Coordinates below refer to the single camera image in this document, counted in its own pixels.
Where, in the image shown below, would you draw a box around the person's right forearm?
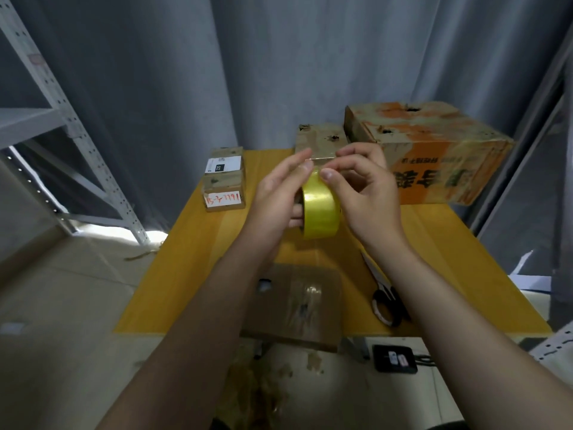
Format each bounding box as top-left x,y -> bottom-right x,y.
369,232 -> 573,430

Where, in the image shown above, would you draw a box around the medium brown cardboard box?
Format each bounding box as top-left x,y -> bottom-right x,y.
294,122 -> 351,164

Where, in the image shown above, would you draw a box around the person's right hand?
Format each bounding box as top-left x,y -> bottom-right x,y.
319,142 -> 408,253

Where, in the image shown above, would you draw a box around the yellow tape roll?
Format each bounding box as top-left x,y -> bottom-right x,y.
299,170 -> 342,240

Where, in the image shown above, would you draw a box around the tape scraps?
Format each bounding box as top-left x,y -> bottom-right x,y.
219,349 -> 301,430

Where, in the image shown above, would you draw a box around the yellow wooden table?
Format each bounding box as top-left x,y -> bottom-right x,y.
112,148 -> 553,339

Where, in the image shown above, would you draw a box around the black power adapter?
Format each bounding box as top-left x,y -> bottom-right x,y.
371,343 -> 420,374

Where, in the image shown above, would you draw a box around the long white-labelled cardboard box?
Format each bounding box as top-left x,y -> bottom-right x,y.
201,146 -> 247,212

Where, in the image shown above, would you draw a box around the grey curtain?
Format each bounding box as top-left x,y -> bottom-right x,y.
0,0 -> 573,231

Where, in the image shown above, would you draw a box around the small cardboard box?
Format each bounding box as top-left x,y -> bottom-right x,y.
238,261 -> 346,355

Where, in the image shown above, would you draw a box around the person's left hand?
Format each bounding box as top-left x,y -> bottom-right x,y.
240,148 -> 316,258

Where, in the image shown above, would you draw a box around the grey metal shelf unit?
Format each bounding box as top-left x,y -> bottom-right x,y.
466,49 -> 573,364
0,0 -> 152,247

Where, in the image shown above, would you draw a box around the person's left forearm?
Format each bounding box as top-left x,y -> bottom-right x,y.
94,237 -> 289,430

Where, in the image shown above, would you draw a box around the large orange print cardboard box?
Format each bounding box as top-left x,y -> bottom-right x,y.
344,101 -> 517,208

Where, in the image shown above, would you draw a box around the black-handled scissors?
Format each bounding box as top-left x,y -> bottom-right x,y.
358,246 -> 413,330

